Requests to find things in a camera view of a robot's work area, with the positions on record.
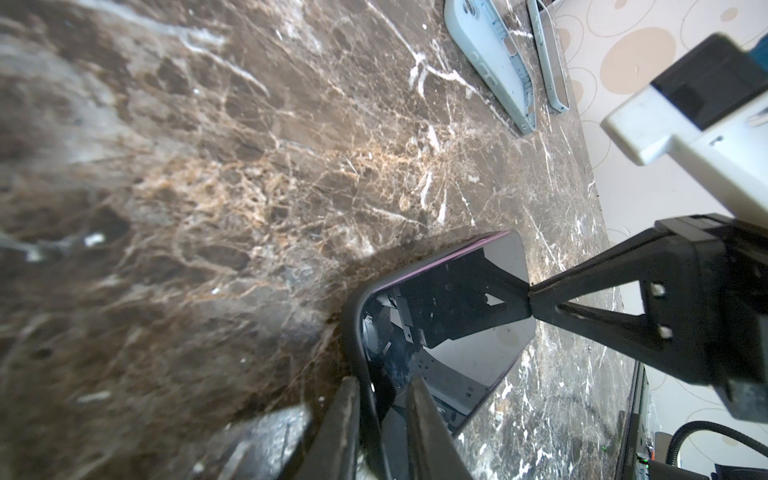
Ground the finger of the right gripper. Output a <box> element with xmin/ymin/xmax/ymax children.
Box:
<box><xmin>528</xmin><ymin>214</ymin><xmax>767</xmax><ymax>420</ymax></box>

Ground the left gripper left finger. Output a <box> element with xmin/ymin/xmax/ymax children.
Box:
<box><xmin>294</xmin><ymin>376</ymin><xmax>360</xmax><ymax>480</ymax></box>

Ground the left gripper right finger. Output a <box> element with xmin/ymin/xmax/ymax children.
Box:
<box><xmin>406</xmin><ymin>376</ymin><xmax>472</xmax><ymax>480</ymax></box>

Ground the black phone case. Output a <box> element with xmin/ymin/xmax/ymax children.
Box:
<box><xmin>340</xmin><ymin>230</ymin><xmax>511</xmax><ymax>480</ymax></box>

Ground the light blue case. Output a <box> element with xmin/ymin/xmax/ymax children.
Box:
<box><xmin>444</xmin><ymin>0</ymin><xmax>536</xmax><ymax>135</ymax></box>
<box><xmin>526</xmin><ymin>0</ymin><xmax>570</xmax><ymax>113</ymax></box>

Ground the black phone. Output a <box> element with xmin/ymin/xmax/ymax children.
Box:
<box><xmin>352</xmin><ymin>231</ymin><xmax>536</xmax><ymax>433</ymax></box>

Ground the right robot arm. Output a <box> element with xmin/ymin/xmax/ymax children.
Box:
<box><xmin>527</xmin><ymin>214</ymin><xmax>767</xmax><ymax>479</ymax></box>

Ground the black base frame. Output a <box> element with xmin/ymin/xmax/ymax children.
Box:
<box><xmin>614</xmin><ymin>362</ymin><xmax>652</xmax><ymax>480</ymax></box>

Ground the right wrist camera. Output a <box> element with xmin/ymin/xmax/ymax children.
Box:
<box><xmin>601</xmin><ymin>33</ymin><xmax>767</xmax><ymax>227</ymax></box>

